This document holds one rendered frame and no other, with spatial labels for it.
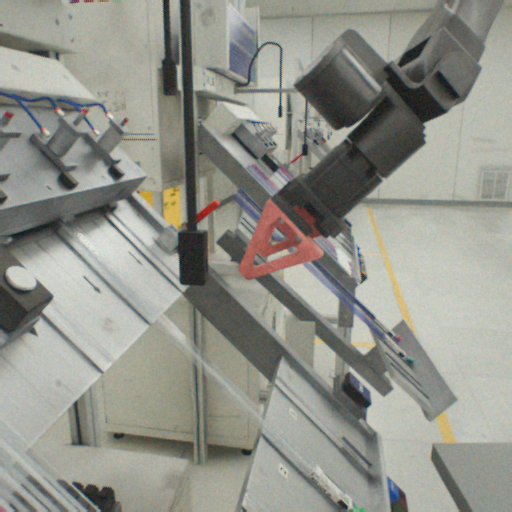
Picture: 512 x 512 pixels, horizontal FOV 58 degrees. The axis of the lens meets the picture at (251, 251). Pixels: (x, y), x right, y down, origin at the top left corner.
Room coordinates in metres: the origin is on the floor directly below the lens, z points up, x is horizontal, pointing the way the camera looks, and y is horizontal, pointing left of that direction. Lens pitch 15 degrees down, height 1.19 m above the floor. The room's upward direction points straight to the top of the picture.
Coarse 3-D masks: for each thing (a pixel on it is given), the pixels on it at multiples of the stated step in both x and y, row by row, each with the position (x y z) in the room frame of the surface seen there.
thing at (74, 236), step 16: (64, 224) 0.51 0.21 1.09; (80, 240) 0.51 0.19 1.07; (96, 256) 0.50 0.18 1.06; (112, 272) 0.50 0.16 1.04; (128, 288) 0.50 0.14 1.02; (144, 304) 0.49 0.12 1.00; (160, 320) 0.49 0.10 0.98; (176, 336) 0.49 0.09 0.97; (192, 352) 0.48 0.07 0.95; (208, 368) 0.48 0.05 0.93; (224, 384) 0.47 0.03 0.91; (240, 400) 0.47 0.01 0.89; (256, 416) 0.47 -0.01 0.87; (272, 432) 0.46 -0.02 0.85; (288, 448) 0.46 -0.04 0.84; (304, 464) 0.46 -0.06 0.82
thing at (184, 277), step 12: (180, 240) 0.36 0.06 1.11; (192, 240) 0.36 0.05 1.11; (204, 240) 0.36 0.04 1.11; (180, 252) 0.36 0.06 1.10; (192, 252) 0.36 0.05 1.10; (204, 252) 0.36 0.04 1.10; (180, 264) 0.36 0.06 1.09; (192, 264) 0.36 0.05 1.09; (204, 264) 0.36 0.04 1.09; (180, 276) 0.36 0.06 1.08; (192, 276) 0.36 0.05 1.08; (204, 276) 0.36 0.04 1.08
